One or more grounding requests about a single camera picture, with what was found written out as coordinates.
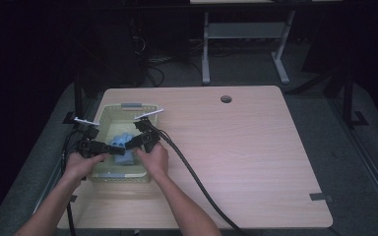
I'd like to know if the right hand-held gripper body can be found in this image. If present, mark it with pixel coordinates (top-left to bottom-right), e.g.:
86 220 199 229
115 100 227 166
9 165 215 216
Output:
133 108 164 153

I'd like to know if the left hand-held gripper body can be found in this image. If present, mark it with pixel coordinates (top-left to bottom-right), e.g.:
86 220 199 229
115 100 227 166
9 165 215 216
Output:
74 116 111 159

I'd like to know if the pale green plastic basket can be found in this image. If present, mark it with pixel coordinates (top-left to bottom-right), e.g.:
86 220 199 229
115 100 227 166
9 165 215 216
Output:
88 102 160 184

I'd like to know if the person's left hand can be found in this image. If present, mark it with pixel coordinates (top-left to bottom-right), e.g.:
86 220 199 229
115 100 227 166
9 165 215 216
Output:
63 152 108 182

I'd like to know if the person's right hand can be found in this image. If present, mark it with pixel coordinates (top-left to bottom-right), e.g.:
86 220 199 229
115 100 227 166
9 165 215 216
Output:
135 143 170 181

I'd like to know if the black metal stand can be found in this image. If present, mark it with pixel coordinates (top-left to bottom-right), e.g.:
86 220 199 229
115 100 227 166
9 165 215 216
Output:
62 70 95 126
339 68 370 130

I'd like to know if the thick black gripper cable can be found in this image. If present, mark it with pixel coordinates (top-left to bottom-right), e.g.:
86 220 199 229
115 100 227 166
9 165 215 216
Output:
147 122 245 236

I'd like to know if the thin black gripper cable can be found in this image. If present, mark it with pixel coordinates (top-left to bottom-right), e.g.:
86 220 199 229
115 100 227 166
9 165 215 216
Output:
60 129 82 236

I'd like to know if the tangle of floor cables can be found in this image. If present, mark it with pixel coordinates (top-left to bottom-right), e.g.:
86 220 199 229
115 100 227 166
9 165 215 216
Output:
132 34 205 89

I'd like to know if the white metal desk frame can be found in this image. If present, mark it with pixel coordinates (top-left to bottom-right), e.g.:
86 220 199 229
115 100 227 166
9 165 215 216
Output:
201 10 297 87

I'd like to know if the aluminium floor rail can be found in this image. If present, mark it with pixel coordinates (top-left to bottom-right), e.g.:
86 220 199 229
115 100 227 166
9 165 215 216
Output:
328 97 378 228

